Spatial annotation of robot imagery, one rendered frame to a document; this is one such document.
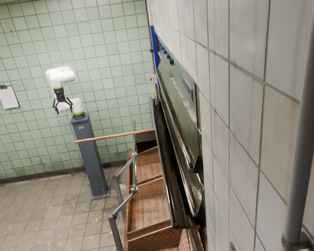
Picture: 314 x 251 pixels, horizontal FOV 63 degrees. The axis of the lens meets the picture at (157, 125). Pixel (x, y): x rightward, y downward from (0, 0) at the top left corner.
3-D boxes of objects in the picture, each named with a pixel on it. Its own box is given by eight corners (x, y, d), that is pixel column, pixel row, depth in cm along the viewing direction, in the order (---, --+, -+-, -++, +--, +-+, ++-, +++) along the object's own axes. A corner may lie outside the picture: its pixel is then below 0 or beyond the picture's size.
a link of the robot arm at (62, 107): (57, 110, 309) (43, 68, 280) (71, 107, 314) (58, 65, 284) (58, 115, 299) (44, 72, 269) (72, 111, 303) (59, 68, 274)
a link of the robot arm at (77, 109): (70, 113, 315) (66, 98, 307) (83, 109, 320) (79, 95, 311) (71, 116, 304) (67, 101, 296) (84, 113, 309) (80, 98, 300)
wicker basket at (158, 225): (177, 193, 261) (174, 172, 249) (186, 239, 211) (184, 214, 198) (130, 200, 261) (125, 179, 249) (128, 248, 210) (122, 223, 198)
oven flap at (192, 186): (161, 94, 280) (166, 77, 272) (201, 217, 119) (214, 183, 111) (157, 93, 279) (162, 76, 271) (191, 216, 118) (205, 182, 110)
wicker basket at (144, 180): (168, 161, 315) (166, 142, 303) (176, 191, 265) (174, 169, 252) (129, 167, 313) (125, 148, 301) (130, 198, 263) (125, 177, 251)
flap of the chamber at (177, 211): (149, 100, 282) (167, 100, 284) (172, 229, 121) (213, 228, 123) (149, 98, 280) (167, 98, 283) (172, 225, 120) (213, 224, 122)
